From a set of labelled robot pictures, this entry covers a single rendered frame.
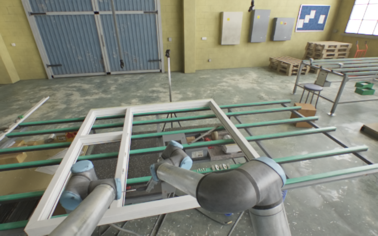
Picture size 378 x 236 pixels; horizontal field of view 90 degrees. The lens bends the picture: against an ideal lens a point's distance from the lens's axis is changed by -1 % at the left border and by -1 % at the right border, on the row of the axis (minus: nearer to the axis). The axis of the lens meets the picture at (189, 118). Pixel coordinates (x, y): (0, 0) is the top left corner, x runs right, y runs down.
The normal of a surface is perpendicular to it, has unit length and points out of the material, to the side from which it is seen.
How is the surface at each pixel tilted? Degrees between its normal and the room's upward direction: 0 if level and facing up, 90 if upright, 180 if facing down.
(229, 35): 90
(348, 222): 0
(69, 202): 90
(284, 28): 90
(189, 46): 90
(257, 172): 15
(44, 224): 0
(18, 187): 0
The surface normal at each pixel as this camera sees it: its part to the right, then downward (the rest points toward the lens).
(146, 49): 0.18, 0.47
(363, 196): 0.00, -0.88
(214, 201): -0.43, 0.10
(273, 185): 0.46, -0.07
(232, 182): -0.22, -0.66
